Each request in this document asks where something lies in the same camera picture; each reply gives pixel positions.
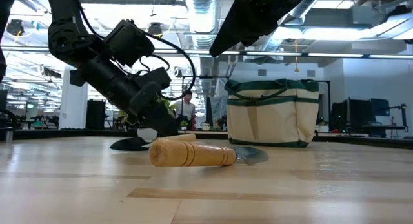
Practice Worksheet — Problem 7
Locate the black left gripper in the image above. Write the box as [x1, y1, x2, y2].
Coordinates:
[69, 57, 180, 138]

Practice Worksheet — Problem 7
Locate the wide-blade trowel wooden handle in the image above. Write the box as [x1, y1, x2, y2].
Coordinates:
[109, 132, 197, 152]

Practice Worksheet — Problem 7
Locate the narrow-blade trowel wooden handle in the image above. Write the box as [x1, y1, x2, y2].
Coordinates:
[148, 138, 270, 168]

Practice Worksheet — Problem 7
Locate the cream green canvas gardening bag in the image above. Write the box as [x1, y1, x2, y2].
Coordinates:
[224, 77, 320, 148]

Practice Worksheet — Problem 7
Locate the green plant in white pot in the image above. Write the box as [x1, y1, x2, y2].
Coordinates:
[119, 96, 178, 141]

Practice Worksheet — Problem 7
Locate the person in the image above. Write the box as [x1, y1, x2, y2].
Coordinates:
[172, 90, 197, 132]

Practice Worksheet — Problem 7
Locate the black tall cabinet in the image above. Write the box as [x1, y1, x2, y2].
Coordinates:
[85, 99, 106, 130]

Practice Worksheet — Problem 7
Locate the white square pillar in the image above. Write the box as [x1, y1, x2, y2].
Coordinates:
[58, 65, 90, 130]

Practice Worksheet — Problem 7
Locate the black computer monitor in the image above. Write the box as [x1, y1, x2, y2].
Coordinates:
[329, 99, 377, 134]

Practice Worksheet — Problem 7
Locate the black curved bar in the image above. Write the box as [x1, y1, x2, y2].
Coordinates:
[0, 109, 17, 130]

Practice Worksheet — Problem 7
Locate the black ceiling fixture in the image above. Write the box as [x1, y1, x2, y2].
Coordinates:
[6, 19, 25, 37]

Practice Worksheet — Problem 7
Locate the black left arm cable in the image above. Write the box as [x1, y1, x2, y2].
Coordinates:
[138, 30, 197, 101]

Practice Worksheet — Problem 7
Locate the yellow hanging cord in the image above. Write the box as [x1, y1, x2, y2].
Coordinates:
[294, 39, 301, 73]

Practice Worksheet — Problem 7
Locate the black table frame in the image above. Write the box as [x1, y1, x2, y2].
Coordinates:
[0, 127, 413, 151]

